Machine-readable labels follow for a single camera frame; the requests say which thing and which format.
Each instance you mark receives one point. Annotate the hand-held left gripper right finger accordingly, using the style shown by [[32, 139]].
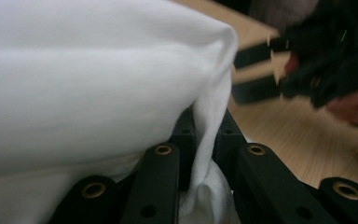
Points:
[[227, 143]]

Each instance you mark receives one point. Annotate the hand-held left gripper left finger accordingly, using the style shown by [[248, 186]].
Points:
[[186, 140]]

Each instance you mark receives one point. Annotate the white skirt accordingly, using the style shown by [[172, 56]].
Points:
[[74, 77]]

